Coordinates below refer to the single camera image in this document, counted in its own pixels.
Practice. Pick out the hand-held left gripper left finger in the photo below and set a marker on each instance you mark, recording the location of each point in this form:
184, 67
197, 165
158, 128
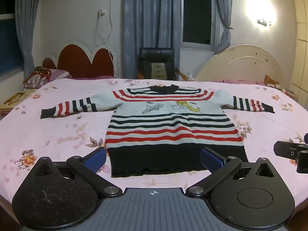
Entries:
96, 161

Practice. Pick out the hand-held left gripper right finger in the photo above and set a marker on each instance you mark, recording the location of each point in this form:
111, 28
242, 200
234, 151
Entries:
210, 160

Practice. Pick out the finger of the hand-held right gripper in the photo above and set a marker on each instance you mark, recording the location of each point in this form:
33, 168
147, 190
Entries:
286, 149

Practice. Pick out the striped knit sweater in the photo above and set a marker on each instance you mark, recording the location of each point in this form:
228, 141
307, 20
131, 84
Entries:
168, 125

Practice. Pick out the pink floral bedsheet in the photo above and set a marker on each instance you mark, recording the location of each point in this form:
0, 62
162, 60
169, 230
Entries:
48, 130

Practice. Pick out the orange patterned cloth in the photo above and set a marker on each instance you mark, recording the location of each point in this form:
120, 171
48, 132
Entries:
270, 80

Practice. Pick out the small white figurine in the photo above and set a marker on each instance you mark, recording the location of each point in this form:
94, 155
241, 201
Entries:
190, 76

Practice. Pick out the striped pink pillow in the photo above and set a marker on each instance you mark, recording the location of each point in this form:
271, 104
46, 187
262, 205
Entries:
57, 75

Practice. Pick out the cream round headboard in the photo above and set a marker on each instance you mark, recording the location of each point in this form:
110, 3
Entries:
240, 65

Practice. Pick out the cream wardrobe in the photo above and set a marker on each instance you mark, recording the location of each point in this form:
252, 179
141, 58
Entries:
300, 53

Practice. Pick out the red heart-shaped headboard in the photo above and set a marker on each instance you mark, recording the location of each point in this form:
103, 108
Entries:
79, 60

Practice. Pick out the red patterned cloth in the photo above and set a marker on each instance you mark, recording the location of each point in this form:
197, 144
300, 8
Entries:
42, 73

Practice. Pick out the yellow printed blanket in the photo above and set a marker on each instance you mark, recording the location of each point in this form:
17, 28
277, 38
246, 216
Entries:
13, 99

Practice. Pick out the black leather office chair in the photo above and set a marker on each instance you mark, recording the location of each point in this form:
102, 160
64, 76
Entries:
156, 57

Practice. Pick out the white framed window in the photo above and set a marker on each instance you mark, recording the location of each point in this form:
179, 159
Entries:
197, 19

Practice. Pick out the dark side window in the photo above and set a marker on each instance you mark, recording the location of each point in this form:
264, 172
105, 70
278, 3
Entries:
9, 43

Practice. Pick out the narrow grey curtain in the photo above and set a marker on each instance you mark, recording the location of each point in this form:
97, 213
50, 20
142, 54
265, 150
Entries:
26, 28

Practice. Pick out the tied grey curtain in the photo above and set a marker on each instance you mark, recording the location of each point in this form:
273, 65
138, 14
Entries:
223, 9

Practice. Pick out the wide grey curtain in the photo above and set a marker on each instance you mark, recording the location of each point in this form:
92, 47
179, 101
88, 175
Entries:
149, 16

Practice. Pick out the wall lamp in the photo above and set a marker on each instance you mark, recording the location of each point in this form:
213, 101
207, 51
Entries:
263, 22

